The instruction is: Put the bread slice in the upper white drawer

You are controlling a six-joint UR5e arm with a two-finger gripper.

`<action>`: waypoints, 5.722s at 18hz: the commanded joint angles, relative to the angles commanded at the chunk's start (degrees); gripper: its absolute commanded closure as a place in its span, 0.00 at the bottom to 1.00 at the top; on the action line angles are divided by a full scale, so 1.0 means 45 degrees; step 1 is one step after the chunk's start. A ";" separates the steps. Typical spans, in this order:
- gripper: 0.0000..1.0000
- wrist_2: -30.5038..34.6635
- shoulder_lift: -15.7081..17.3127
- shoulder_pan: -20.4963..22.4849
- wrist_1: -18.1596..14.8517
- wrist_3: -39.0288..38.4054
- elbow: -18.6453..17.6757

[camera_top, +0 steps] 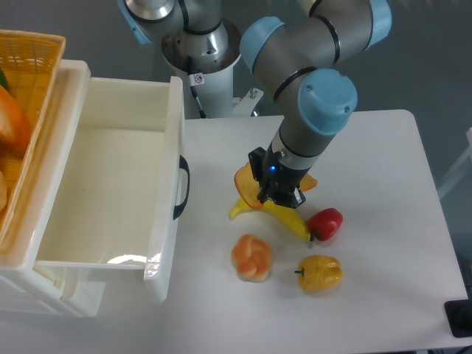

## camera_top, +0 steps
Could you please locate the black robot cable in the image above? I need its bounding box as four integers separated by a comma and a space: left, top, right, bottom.
188, 55, 207, 119

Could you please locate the knotted toy bread roll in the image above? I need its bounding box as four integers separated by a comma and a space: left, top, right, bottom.
231, 234, 273, 282

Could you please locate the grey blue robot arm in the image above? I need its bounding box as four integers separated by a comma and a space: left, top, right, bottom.
118, 1, 392, 209

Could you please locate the black device at table edge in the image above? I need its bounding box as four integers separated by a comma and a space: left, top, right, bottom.
444, 299, 471, 338

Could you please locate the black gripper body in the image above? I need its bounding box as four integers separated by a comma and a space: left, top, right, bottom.
249, 147, 306, 207

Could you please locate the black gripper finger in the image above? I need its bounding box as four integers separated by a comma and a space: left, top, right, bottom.
285, 188, 306, 209
257, 176, 272, 204

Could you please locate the orange toy bread slice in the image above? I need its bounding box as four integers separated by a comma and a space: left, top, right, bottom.
234, 162, 318, 209

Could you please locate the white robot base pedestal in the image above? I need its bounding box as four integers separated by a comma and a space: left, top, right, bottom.
162, 18, 241, 119

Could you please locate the white drawer cabinet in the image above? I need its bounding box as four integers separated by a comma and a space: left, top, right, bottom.
1, 60, 105, 317

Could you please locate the yellow toy bell pepper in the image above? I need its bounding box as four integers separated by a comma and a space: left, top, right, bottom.
294, 255, 344, 293

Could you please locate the yellow toy banana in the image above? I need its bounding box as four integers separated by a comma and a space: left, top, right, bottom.
229, 198, 311, 242

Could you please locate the upper white drawer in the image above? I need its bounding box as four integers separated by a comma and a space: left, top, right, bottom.
36, 77, 184, 302

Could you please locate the black drawer handle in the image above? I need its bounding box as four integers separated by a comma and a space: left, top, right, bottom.
173, 155, 190, 220

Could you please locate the red toy bell pepper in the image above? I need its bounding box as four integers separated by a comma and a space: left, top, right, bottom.
307, 208, 344, 241

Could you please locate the orange woven plastic basket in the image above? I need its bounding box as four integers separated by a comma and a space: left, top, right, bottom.
1, 29, 66, 252

